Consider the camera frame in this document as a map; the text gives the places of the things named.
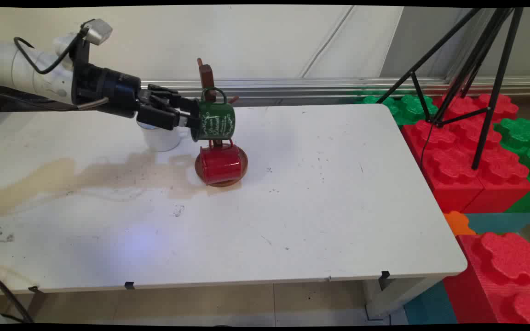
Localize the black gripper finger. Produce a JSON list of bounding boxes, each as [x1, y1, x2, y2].
[[137, 103, 201, 132], [148, 84, 201, 115]]

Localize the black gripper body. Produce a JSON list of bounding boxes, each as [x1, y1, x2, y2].
[[72, 62, 156, 119]]

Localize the green enamel mug white print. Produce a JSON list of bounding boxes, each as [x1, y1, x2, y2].
[[190, 86, 236, 142]]

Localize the red enamel mug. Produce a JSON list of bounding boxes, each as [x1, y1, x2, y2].
[[199, 138, 243, 185]]

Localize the wooden mug tree stand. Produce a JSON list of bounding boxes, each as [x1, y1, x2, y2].
[[195, 57, 249, 188]]

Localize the green foam block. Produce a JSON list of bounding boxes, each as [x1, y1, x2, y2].
[[494, 117, 530, 214], [356, 90, 438, 126]]

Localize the red foam block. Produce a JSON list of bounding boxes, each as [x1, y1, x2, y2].
[[442, 231, 530, 325], [401, 120, 485, 214], [433, 92, 530, 215]]

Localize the white table leg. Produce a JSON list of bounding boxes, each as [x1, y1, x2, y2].
[[363, 275, 441, 321]]

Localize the orange foam piece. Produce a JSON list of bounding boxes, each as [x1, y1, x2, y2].
[[444, 211, 477, 237]]

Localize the black tripod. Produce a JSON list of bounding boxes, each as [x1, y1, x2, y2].
[[375, 7, 524, 171]]

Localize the teal foam block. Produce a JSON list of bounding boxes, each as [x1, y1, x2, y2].
[[464, 212, 530, 235], [403, 280, 459, 325]]

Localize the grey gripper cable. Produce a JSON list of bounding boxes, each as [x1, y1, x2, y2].
[[0, 90, 110, 112]]

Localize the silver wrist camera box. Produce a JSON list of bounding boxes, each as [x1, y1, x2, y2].
[[81, 18, 113, 46]]

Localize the black camera cable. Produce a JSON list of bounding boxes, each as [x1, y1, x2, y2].
[[13, 21, 96, 75]]

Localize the aluminium window rail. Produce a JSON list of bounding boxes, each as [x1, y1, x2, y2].
[[140, 76, 530, 108]]

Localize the black floor cable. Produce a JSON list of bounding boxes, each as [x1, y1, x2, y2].
[[0, 266, 34, 324]]

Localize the thin black tripod cable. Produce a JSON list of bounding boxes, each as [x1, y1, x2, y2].
[[420, 121, 433, 173]]

